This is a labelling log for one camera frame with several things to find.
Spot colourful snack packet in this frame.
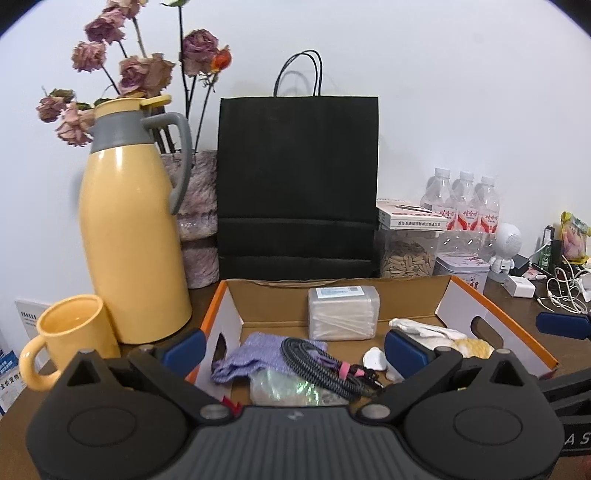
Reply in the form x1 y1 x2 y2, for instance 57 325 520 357
560 211 591 265

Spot middle water bottle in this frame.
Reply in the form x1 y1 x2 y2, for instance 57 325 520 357
453 171 480 232

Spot iridescent plastic packet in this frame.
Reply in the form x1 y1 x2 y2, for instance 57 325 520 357
249 369 349 407

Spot white robot figurine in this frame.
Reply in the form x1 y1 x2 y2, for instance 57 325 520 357
489 222 522 283

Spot black paper shopping bag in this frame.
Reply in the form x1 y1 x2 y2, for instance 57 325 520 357
216 49 379 281

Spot left water bottle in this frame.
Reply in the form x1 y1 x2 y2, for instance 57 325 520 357
421 168 457 231

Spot clear cotton swab box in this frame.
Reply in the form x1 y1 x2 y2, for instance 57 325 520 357
308 286 381 341

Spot white flat box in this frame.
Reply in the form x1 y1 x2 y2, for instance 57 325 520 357
377 199 447 232

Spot white earphone cables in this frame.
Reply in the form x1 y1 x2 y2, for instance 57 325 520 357
535 257 591 316

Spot red orange cardboard box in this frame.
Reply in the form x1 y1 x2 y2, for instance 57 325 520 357
186 276 558 403

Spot dried rose bouquet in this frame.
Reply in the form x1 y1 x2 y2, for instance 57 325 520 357
36 1 232 147

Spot braided grey black cable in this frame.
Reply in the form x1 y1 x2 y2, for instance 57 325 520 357
280 336 386 401

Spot clear jar of seeds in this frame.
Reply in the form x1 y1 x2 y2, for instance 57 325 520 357
380 230 439 279

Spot yellow thermos jug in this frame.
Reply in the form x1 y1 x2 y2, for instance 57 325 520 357
78 95 193 345

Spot pink textured vase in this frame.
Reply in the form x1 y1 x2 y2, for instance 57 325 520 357
176 150 219 289

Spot white tin box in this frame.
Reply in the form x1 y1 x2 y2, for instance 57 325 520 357
434 253 490 293

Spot purple knitted cloth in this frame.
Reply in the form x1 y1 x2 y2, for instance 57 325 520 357
210 331 329 385

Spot water bottle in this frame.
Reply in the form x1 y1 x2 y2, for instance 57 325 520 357
421 168 457 231
453 171 480 232
475 176 500 234

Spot yellow ceramic mug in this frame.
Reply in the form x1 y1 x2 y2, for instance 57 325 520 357
19 294 121 391

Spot right water bottle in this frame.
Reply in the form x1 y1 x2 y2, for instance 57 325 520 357
475 176 500 234

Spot white charger block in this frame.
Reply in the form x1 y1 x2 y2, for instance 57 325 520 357
502 275 536 299

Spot white tissue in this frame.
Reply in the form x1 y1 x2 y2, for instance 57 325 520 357
362 347 404 383

